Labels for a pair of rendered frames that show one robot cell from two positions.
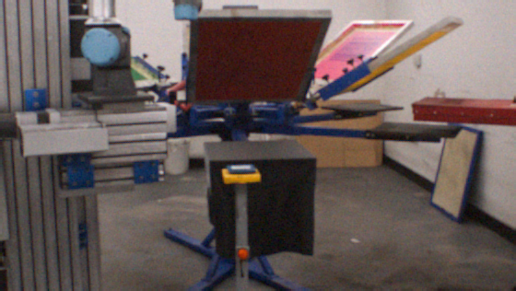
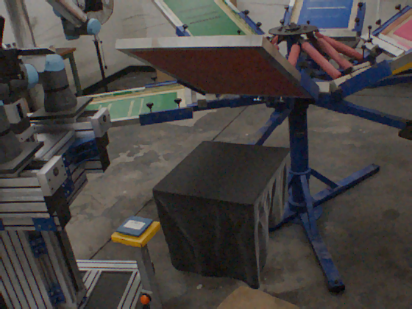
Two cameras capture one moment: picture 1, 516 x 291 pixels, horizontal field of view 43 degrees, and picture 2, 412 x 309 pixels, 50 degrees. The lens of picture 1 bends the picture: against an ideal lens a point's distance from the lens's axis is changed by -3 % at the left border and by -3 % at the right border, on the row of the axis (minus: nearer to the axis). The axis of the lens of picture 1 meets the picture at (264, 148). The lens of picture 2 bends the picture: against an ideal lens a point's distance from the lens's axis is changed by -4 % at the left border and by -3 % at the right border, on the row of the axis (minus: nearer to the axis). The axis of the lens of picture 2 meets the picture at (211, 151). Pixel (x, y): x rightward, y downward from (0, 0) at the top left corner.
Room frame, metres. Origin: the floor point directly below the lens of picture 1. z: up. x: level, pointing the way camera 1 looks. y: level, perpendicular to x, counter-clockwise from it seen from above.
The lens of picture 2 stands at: (1.54, -0.97, 1.86)
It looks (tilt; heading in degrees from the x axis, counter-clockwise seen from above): 25 degrees down; 37
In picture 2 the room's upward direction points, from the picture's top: 8 degrees counter-clockwise
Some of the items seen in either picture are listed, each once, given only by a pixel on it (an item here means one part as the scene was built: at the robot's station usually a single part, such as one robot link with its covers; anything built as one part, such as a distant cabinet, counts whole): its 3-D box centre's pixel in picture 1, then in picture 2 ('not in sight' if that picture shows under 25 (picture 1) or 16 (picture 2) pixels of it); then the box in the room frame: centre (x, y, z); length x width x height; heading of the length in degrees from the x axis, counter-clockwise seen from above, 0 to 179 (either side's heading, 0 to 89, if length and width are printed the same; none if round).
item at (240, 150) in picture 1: (256, 149); (224, 168); (2.96, 0.04, 0.95); 0.48 x 0.44 x 0.01; 8
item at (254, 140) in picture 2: (244, 145); (263, 134); (3.45, 0.10, 0.89); 1.24 x 0.06 x 0.06; 8
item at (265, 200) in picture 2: not in sight; (272, 215); (2.99, -0.17, 0.74); 0.46 x 0.04 x 0.42; 8
